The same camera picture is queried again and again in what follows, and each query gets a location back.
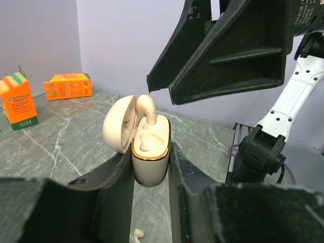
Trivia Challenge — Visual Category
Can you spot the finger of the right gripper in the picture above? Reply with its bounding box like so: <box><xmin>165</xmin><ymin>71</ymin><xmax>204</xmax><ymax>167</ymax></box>
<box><xmin>147</xmin><ymin>1</ymin><xmax>216</xmax><ymax>92</ymax></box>

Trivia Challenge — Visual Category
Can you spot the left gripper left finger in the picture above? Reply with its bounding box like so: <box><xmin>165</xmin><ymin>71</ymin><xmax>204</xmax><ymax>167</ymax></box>
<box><xmin>1</xmin><ymin>151</ymin><xmax>134</xmax><ymax>242</ymax></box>

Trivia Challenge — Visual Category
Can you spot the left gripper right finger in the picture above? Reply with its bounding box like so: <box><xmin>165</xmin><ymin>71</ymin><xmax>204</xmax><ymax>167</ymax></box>
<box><xmin>168</xmin><ymin>143</ymin><xmax>323</xmax><ymax>242</ymax></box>

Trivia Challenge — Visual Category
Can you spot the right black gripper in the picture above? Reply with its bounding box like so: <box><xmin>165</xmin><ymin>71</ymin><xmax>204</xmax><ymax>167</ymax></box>
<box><xmin>169</xmin><ymin>0</ymin><xmax>301</xmax><ymax>105</ymax></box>

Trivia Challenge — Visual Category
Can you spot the orange sponge box back right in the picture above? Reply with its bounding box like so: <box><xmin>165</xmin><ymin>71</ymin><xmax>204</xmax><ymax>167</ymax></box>
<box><xmin>44</xmin><ymin>73</ymin><xmax>93</xmax><ymax>101</ymax></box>

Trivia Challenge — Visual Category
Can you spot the orange sponge box back middle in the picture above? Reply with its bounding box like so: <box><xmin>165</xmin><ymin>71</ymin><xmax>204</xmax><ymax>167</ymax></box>
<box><xmin>1</xmin><ymin>66</ymin><xmax>38</xmax><ymax>131</ymax></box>

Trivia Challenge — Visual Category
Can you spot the orange sponge box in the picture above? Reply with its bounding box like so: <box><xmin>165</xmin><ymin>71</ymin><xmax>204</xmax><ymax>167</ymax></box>
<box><xmin>1</xmin><ymin>66</ymin><xmax>38</xmax><ymax>131</ymax></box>
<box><xmin>44</xmin><ymin>73</ymin><xmax>93</xmax><ymax>101</ymax></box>

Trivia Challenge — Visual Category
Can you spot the beige earbud charging case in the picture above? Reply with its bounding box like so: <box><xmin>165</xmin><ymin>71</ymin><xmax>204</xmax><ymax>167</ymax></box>
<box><xmin>102</xmin><ymin>95</ymin><xmax>171</xmax><ymax>187</ymax></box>

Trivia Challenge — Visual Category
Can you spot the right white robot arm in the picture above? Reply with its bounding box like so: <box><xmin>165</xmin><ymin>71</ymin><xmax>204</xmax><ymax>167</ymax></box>
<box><xmin>146</xmin><ymin>1</ymin><xmax>323</xmax><ymax>183</ymax></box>

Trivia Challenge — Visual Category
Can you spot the beige earbud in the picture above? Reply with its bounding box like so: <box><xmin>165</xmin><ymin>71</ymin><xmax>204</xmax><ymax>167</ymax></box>
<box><xmin>135</xmin><ymin>95</ymin><xmax>156</xmax><ymax>126</ymax></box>
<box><xmin>133</xmin><ymin>229</ymin><xmax>144</xmax><ymax>243</ymax></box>

